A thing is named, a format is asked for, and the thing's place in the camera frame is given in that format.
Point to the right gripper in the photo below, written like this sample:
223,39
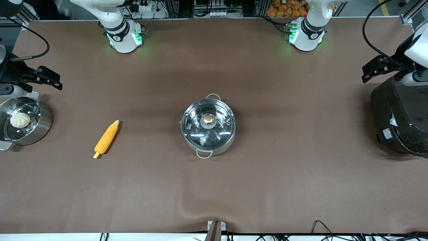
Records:
13,74

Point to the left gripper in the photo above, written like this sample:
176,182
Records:
396,65

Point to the yellow corn cob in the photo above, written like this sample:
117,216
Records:
107,138

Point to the glass pot lid copper knob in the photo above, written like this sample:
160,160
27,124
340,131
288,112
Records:
200,132

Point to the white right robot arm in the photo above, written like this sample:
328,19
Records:
122,31

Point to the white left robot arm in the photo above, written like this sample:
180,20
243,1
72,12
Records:
309,31

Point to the stainless steel steamer pot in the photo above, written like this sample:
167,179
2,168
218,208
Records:
45,129

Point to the stainless steel cooking pot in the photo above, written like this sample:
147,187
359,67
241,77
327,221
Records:
204,154

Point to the perforated steel steamer basket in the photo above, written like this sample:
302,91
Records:
31,110

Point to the white steamed bun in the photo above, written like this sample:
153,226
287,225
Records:
20,119

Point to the black rice cooker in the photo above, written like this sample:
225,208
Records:
401,113

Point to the bag of orange buns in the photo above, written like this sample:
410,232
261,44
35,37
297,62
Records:
287,8

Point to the white power strip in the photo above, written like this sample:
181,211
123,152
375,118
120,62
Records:
146,6

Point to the brown table mat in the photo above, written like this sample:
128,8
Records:
267,187

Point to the aluminium frame profile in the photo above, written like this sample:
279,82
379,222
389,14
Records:
413,11

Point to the metal table bracket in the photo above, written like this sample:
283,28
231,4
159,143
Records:
216,229

